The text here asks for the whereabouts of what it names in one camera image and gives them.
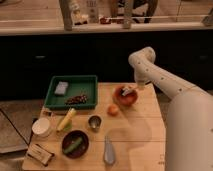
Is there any white dish brush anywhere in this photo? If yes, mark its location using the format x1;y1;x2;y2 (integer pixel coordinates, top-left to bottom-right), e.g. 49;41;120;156
122;86;138;96

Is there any red bowl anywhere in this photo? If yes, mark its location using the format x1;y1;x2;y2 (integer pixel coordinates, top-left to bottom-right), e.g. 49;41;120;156
113;85;138;107

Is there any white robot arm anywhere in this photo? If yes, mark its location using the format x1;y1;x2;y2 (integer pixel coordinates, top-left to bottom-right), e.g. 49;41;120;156
128;47;213;171

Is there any dark brown bowl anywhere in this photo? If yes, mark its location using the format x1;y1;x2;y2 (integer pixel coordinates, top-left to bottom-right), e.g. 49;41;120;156
62;130;89;159

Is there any orange fruit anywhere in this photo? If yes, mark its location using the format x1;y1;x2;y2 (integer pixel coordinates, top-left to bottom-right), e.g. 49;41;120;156
107;104;119;116

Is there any small metal cup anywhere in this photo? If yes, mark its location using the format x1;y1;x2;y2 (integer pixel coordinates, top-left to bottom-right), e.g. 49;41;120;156
88;115;102;132

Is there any brown grape bunch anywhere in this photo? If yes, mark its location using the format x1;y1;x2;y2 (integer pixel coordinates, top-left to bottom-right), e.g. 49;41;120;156
65;94;87;105

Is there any yellow corn cob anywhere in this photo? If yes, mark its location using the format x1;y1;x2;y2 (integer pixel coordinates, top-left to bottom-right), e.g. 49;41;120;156
56;108;76;132

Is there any green plastic tray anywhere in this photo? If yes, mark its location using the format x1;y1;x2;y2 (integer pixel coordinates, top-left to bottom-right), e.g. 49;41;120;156
44;75;98;110

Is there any grey sponge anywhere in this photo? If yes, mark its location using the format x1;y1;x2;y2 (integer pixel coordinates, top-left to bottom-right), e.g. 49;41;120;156
54;81;68;95

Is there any green cucumber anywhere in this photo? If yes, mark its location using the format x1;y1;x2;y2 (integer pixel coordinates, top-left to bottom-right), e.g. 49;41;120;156
63;137;83;154

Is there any white round container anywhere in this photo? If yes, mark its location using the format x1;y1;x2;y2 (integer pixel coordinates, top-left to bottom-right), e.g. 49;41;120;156
32;117;51;137

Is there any brown white rectangular box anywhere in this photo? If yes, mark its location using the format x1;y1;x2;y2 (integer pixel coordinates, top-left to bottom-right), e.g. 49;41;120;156
27;144;55;166

